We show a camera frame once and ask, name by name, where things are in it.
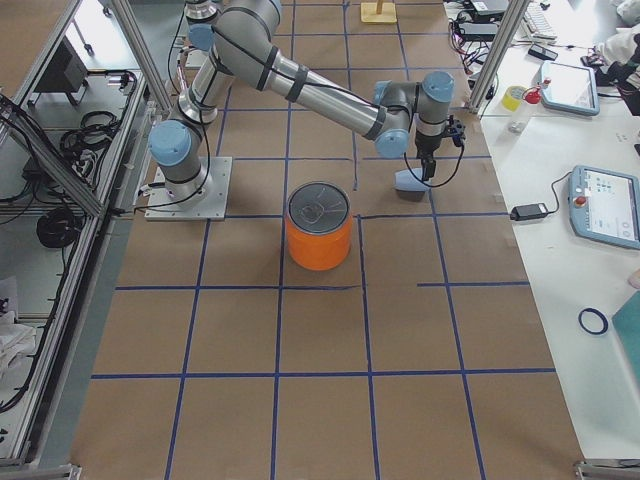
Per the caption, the yellow tape roll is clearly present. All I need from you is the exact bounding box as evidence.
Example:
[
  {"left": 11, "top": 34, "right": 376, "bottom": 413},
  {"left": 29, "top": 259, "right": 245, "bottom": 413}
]
[{"left": 501, "top": 85, "right": 526, "bottom": 112}]

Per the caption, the aluminium frame post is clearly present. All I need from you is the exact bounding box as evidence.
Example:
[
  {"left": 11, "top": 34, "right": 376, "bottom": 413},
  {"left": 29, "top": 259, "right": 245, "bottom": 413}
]
[{"left": 467, "top": 0, "right": 529, "bottom": 113}]

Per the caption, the black power adapter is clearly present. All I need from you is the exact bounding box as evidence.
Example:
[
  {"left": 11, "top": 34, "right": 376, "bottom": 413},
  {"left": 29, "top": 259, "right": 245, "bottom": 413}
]
[{"left": 509, "top": 203, "right": 549, "bottom": 222}]

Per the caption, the white plastic cup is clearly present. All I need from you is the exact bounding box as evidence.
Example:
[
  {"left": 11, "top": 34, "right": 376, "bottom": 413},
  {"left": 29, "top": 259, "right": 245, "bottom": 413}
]
[{"left": 394, "top": 169, "right": 429, "bottom": 193}]

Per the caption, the orange can with silver lid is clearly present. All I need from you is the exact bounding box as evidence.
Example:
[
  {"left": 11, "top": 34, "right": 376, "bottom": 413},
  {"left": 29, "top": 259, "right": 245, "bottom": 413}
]
[{"left": 285, "top": 181, "right": 353, "bottom": 271}]

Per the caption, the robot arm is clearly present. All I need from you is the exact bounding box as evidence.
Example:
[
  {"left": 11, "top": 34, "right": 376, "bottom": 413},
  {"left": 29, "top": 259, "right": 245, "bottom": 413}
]
[{"left": 148, "top": 1, "right": 465, "bottom": 206}]

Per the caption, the blue teach pendant near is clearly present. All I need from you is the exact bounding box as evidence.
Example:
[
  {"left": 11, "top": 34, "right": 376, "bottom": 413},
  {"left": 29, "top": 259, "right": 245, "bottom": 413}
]
[{"left": 568, "top": 165, "right": 639, "bottom": 250}]

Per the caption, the blue teach pendant far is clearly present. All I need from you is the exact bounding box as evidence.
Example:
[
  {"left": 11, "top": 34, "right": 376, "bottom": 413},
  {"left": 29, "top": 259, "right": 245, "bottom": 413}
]
[{"left": 538, "top": 60, "right": 600, "bottom": 116}]

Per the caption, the black smartphone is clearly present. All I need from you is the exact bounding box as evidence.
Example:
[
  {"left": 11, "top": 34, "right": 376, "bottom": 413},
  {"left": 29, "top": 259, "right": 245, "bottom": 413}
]
[{"left": 527, "top": 44, "right": 558, "bottom": 61}]

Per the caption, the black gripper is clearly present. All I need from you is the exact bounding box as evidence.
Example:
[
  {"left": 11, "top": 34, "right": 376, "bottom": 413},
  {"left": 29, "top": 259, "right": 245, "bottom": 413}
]
[{"left": 415, "top": 115, "right": 465, "bottom": 181}]

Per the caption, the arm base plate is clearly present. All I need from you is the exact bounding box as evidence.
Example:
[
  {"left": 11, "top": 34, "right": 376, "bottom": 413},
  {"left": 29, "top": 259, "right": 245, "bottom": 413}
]
[{"left": 144, "top": 156, "right": 233, "bottom": 221}]

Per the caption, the blue tape ring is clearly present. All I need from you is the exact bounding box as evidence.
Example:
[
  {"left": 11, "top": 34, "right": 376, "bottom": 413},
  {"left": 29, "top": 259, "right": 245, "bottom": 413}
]
[{"left": 578, "top": 308, "right": 610, "bottom": 336}]

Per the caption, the wooden cup rack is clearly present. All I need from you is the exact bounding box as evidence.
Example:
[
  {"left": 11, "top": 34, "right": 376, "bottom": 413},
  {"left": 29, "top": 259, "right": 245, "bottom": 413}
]
[{"left": 360, "top": 0, "right": 397, "bottom": 24}]

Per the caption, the blue teach pendant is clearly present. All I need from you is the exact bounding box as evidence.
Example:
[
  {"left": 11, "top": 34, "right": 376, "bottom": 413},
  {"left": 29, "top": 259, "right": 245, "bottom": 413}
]
[
  {"left": 538, "top": 60, "right": 600, "bottom": 116},
  {"left": 568, "top": 165, "right": 639, "bottom": 250}
]

